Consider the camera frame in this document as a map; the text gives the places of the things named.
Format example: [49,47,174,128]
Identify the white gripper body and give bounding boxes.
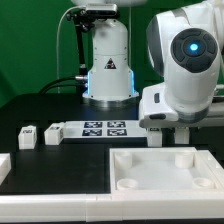
[138,83,224,129]

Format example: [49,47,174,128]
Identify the white square tabletop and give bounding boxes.
[110,147,224,192]

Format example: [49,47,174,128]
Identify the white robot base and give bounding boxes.
[82,19,139,108]

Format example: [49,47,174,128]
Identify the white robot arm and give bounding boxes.
[139,0,224,128]

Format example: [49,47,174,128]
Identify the white fiducial marker plate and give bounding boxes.
[64,120,146,139]

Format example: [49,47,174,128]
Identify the white obstacle fence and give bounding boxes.
[0,149,224,224]

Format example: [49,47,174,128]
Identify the black cables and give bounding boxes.
[38,75,88,95]

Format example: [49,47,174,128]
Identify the black camera on stand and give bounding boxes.
[66,3,119,75]

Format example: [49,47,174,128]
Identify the white cable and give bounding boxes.
[55,4,87,94]

